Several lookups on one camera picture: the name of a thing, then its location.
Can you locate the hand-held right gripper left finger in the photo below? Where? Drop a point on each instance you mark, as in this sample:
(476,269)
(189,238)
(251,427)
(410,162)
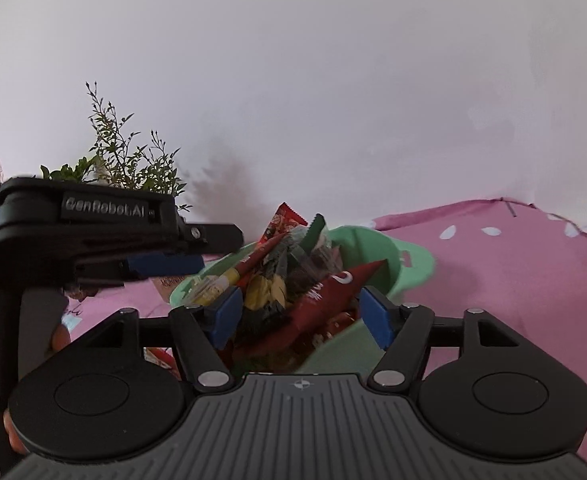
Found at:
(226,317)

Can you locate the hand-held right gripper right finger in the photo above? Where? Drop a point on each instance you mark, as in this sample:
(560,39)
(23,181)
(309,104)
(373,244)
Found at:
(377,317)

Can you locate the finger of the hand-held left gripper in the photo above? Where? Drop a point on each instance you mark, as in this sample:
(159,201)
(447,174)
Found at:
(213,237)
(166,263)

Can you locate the small yellow packet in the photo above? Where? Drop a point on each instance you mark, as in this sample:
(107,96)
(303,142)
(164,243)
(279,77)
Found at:
(263,290)

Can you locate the dark red packet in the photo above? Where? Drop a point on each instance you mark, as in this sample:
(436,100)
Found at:
(333,295)

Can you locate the green plastic bowl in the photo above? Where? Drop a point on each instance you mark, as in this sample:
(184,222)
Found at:
(408,265)

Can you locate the long shiny red packet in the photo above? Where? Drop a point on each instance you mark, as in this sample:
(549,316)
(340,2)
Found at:
(278,230)

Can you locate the green and clear cone packet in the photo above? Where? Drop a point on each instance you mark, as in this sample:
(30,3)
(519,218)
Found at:
(316,232)

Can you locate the person's left hand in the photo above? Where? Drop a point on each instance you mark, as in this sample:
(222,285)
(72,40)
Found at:
(59,339)

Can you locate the broad-leaved plant in glass vase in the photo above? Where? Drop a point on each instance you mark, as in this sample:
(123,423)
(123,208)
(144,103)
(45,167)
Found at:
(66,174)

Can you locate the fine-leaved plant in clear cup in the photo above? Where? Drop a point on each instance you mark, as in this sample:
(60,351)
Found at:
(123,160)

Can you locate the pink printed tablecloth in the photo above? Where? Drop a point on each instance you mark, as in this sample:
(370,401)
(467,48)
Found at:
(498,270)

